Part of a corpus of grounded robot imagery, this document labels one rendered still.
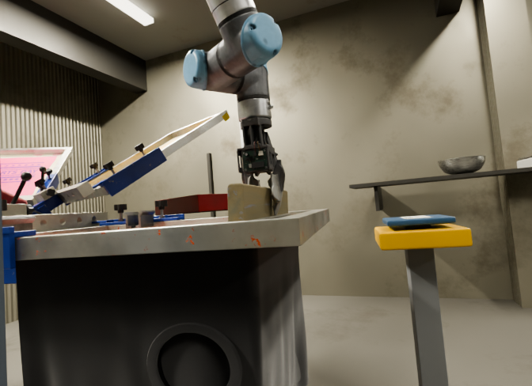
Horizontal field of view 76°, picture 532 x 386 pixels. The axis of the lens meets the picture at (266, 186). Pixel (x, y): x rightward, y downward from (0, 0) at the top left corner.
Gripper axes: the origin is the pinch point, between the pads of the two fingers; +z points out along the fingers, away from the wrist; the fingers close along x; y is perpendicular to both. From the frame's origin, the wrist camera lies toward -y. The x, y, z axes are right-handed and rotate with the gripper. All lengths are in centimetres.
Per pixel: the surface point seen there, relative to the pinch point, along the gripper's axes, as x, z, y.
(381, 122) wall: 56, -71, -297
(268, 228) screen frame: 7.8, 1.7, 30.3
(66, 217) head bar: -70, -3, -14
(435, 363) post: 29.3, 26.4, 15.7
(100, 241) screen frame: -19.4, 1.7, 30.3
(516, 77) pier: 165, -86, -258
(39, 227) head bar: -70, -1, -4
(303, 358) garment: 2.1, 40.9, -15.8
